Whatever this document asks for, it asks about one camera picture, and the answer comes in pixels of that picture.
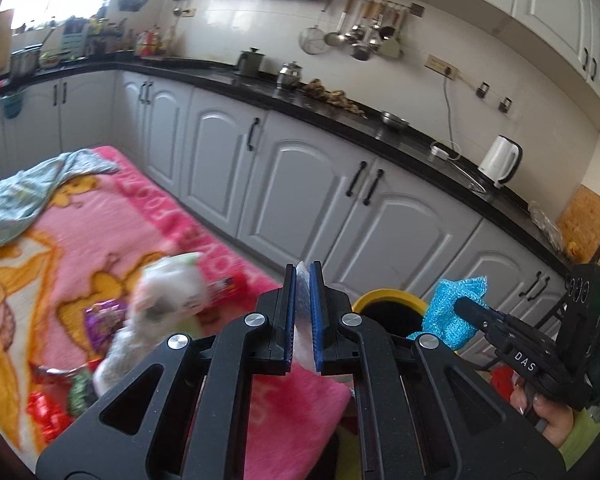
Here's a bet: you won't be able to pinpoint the teal hanging basket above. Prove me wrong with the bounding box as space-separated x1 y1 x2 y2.
0 89 26 120

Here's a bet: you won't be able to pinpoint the yellow trash bin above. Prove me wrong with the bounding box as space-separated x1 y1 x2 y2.
352 288 428 337

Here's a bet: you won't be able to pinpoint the steel pot by window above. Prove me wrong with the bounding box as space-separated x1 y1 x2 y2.
9 44 42 80

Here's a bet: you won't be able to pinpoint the light green cloth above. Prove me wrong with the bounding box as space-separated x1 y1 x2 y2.
0 148 119 247

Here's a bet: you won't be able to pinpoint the white electric kettle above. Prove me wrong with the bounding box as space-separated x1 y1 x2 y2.
478 136 524 188

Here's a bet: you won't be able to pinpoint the ginger pile on counter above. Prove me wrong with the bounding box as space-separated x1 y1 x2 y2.
301 78 365 117

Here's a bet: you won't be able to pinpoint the blue fuzzy cloth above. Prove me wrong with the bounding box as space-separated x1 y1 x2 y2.
407 276 488 351

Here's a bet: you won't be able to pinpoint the wall power socket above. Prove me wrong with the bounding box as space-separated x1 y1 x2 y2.
425 54 458 80

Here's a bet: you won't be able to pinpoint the pink cartoon blanket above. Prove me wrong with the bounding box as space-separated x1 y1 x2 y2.
0 146 350 479

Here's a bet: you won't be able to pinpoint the white plush toy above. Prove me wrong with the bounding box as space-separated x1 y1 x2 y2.
93 252 211 396

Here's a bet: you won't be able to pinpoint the green black snack bag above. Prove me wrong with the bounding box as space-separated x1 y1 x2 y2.
67 368 98 417

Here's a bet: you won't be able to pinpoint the black countertop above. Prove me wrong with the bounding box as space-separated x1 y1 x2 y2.
0 56 570 275

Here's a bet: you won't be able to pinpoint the purple candy wrapper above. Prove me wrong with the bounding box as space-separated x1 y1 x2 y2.
83 298 128 354

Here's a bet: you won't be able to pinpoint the dark green pot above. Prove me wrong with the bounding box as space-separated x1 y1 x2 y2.
235 48 265 78

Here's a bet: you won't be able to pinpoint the hanging utensil rack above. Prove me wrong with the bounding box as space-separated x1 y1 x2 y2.
298 0 425 61

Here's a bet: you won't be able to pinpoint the white lower cabinets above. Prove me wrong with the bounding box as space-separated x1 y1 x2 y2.
0 70 565 335

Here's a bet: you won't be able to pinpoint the red tube snack wrapper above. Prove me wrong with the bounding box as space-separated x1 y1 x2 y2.
207 272 248 307

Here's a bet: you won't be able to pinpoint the right hand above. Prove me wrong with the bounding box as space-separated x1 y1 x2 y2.
509 377 574 448

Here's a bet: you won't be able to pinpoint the steel bowl on counter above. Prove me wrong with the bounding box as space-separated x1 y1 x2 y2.
380 110 410 130

